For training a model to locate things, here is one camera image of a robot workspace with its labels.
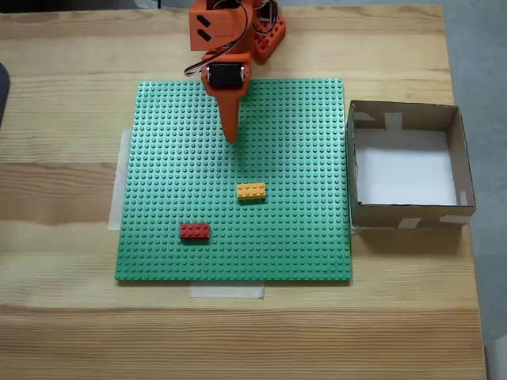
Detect red lego block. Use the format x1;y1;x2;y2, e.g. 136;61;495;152
179;222;212;243

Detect green lego baseplate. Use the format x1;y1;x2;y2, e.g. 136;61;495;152
113;78;353;283

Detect yellow lego block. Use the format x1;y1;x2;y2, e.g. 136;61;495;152
236;182;268;203

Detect brown cardboard box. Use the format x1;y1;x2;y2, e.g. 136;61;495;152
346;99;478;230

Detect masking tape strip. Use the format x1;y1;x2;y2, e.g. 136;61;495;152
107;127;134;232
189;283;265;300

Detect white paper sheet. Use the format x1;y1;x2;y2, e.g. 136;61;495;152
353;128;459;207

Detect black rounded object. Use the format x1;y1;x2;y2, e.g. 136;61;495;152
0;62;12;130

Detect gripper motor cable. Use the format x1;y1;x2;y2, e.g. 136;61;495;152
184;0;254;78

